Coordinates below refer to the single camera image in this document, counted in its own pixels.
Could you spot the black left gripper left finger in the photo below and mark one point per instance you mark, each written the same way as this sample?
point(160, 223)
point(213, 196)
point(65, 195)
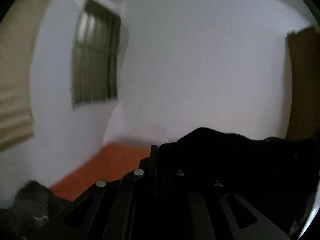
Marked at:
point(107, 210)

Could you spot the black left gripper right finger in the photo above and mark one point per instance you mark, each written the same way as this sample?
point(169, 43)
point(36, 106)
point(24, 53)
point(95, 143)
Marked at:
point(201, 205)

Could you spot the black t-shirt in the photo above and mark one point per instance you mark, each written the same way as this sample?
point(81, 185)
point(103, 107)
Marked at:
point(268, 171)

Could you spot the orange fleece bed blanket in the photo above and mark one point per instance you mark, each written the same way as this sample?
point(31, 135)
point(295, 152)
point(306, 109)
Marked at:
point(111, 163)

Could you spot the dark green garment pile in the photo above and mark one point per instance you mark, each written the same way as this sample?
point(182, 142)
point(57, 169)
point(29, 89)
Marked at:
point(34, 206)

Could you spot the dark wooden door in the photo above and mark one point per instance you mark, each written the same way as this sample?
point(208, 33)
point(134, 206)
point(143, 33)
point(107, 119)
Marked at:
point(304, 56)

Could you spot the barred window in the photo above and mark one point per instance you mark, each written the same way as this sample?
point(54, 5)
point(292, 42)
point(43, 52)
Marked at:
point(95, 55)

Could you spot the beige curtain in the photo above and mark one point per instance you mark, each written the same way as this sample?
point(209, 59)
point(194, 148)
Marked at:
point(19, 32)

